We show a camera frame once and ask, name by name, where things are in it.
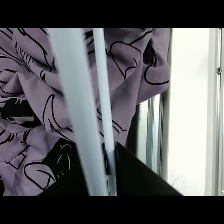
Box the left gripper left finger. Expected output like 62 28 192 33
39 137 91 197

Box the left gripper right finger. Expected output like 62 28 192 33
114 141 183 197

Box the white clothes hanger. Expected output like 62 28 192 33
45 27 118 197

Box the purple patterned garment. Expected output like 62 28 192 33
0 27 172 197

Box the silver frame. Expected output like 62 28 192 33
134 27 224 197

